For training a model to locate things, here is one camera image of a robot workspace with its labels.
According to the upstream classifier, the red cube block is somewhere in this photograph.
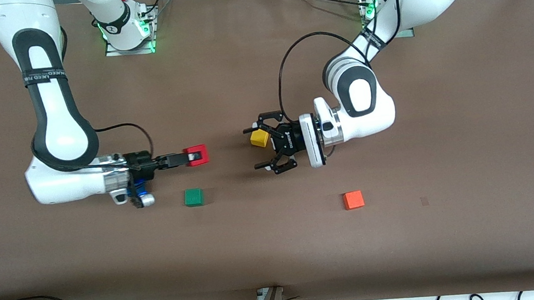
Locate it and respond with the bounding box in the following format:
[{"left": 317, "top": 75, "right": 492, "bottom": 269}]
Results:
[{"left": 183, "top": 143, "right": 211, "bottom": 168}]

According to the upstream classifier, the yellow cube block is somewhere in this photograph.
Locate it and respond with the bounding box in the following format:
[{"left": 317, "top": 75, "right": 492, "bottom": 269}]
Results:
[{"left": 250, "top": 128, "right": 271, "bottom": 149}]

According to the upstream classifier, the green cube block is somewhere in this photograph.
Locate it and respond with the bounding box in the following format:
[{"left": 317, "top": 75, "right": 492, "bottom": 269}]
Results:
[{"left": 184, "top": 188, "right": 204, "bottom": 208}]

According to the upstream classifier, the orange cube block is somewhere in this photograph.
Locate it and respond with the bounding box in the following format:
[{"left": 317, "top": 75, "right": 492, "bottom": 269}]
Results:
[{"left": 342, "top": 190, "right": 366, "bottom": 211}]

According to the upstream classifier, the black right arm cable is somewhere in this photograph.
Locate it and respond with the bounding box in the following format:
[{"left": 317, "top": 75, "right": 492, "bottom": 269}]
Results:
[{"left": 93, "top": 120, "right": 155, "bottom": 162}]

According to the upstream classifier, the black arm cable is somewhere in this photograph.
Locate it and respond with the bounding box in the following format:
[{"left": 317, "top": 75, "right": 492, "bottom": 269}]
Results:
[
  {"left": 270, "top": 0, "right": 411, "bottom": 116},
  {"left": 93, "top": 120, "right": 155, "bottom": 162}
]

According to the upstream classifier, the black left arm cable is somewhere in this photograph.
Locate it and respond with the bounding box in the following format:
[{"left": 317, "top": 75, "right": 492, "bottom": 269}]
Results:
[{"left": 270, "top": 0, "right": 411, "bottom": 116}]

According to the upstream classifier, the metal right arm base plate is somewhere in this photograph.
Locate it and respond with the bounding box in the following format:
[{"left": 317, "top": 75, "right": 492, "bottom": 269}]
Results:
[{"left": 101, "top": 5, "right": 161, "bottom": 58}]

